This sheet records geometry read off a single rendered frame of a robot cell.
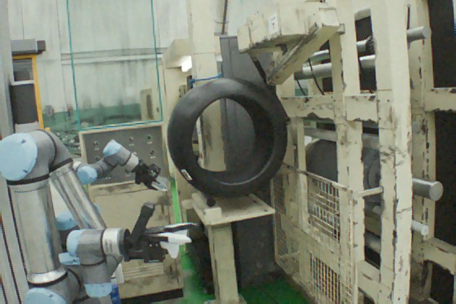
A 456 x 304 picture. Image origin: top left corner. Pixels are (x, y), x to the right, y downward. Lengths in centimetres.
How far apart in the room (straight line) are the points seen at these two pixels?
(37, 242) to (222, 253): 141
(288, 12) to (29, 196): 119
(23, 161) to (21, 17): 1038
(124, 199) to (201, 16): 125
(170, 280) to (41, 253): 166
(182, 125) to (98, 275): 84
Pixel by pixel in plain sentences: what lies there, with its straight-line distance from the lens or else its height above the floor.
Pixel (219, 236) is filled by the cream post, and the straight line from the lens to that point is 221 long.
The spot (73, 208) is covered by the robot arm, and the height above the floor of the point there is 112.
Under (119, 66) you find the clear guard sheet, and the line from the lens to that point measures 236.
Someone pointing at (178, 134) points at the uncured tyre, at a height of 125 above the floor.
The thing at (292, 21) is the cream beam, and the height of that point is 170.
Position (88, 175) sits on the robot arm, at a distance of 154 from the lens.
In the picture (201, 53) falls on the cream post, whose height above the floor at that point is 166.
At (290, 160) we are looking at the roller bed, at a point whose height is 98.
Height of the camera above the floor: 141
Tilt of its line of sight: 6 degrees down
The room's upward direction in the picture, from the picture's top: 5 degrees counter-clockwise
